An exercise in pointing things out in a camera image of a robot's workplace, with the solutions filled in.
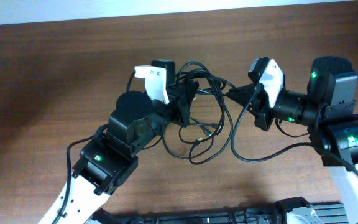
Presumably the thick black USB cable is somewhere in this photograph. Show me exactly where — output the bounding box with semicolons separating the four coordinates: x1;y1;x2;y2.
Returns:
162;61;237;165

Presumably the thin black USB cable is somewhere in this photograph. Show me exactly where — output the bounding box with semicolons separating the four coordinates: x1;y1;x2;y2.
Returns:
178;116;220;153

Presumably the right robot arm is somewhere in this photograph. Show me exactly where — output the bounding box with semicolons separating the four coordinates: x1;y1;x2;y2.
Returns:
227;56;358;223

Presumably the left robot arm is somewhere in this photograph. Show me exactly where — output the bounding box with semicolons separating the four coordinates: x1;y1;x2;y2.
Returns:
40;81;199;223

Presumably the right camera cable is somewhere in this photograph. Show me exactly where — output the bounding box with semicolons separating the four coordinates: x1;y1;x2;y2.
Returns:
230;83;358;206

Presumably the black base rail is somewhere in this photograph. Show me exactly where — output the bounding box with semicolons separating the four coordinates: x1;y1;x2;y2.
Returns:
88;196;349;224

